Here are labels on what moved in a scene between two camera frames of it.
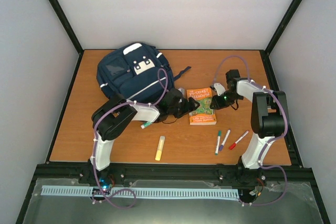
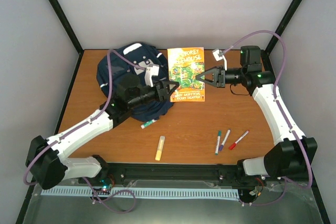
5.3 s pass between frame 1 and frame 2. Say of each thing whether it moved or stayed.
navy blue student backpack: moved
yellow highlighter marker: stayed
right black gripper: moved
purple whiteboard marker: stayed
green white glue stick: stayed
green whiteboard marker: stayed
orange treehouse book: moved
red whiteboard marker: stayed
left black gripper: moved
